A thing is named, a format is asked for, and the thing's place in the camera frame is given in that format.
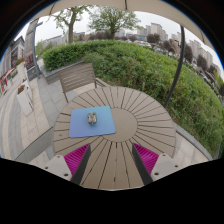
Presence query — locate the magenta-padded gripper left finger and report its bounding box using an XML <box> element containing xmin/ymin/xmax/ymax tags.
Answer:
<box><xmin>43</xmin><ymin>143</ymin><xmax>92</xmax><ymax>186</ymax></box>

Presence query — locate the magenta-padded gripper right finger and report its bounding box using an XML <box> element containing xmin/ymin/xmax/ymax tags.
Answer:
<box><xmin>131</xmin><ymin>142</ymin><xmax>184</xmax><ymax>186</ymax></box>

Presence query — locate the teal patterned computer mouse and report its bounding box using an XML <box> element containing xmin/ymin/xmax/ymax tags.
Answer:
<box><xmin>86</xmin><ymin>111</ymin><xmax>98</xmax><ymax>126</ymax></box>

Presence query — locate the blue mouse pad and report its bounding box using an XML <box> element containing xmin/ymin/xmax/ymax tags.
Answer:
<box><xmin>68</xmin><ymin>105</ymin><xmax>117</xmax><ymax>139</ymax></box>

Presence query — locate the white planter box with flowers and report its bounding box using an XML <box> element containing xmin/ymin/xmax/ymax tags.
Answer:
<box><xmin>14</xmin><ymin>57</ymin><xmax>28</xmax><ymax>81</ymax></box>
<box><xmin>16</xmin><ymin>83</ymin><xmax>34</xmax><ymax>117</ymax></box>

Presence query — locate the brown slatted wooden chair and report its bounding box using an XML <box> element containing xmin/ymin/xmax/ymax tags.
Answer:
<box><xmin>59</xmin><ymin>62</ymin><xmax>111</xmax><ymax>104</ymax></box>

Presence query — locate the green hedge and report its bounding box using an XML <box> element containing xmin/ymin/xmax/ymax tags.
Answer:
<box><xmin>41</xmin><ymin>39</ymin><xmax>224</xmax><ymax>158</ymax></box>

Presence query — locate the dark curved parasol pole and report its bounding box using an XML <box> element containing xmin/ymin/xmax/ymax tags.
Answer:
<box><xmin>162</xmin><ymin>24</ymin><xmax>186</xmax><ymax>109</ymax></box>

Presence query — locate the grey storefront building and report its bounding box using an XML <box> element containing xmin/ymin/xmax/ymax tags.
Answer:
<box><xmin>0</xmin><ymin>34</ymin><xmax>26</xmax><ymax>98</ymax></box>

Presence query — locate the grey sign pillar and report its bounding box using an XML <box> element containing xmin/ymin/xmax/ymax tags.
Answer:
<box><xmin>23</xmin><ymin>18</ymin><xmax>43</xmax><ymax>81</ymax></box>

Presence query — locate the sparse tall tree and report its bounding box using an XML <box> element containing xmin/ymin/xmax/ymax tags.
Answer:
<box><xmin>49</xmin><ymin>4</ymin><xmax>93</xmax><ymax>44</ymax></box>

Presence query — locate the group of apartment buildings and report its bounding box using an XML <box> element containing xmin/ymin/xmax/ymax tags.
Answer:
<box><xmin>136</xmin><ymin>22</ymin><xmax>224</xmax><ymax>78</ymax></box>

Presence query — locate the bushy round tree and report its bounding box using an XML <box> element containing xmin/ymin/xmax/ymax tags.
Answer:
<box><xmin>88</xmin><ymin>5</ymin><xmax>141</xmax><ymax>41</ymax></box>

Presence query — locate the beige parasol canopy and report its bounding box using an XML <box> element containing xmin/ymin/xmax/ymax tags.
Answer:
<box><xmin>33</xmin><ymin>0</ymin><xmax>214</xmax><ymax>51</ymax></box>

